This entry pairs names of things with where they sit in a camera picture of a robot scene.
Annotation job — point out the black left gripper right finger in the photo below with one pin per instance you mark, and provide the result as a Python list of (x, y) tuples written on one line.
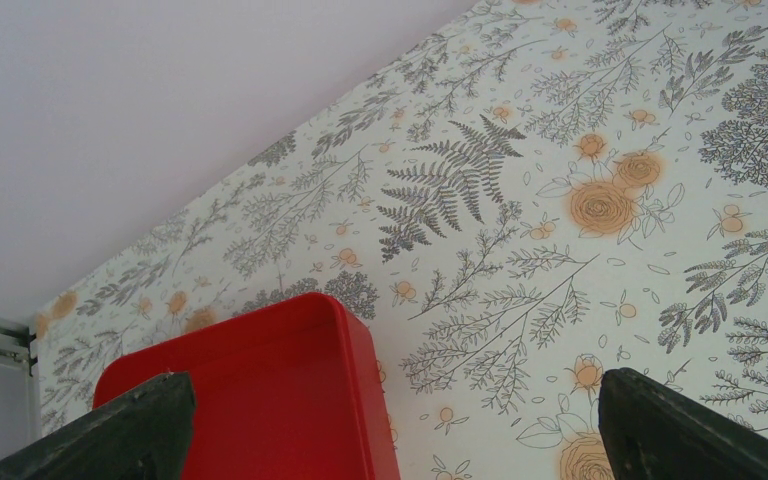
[(650, 431)]

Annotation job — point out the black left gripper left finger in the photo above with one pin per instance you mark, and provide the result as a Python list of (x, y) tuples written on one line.
[(144, 433)]

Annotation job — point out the red plastic tray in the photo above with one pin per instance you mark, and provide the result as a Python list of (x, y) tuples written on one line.
[(289, 391)]

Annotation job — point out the floral table mat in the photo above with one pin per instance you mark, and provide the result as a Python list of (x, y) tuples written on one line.
[(536, 193)]

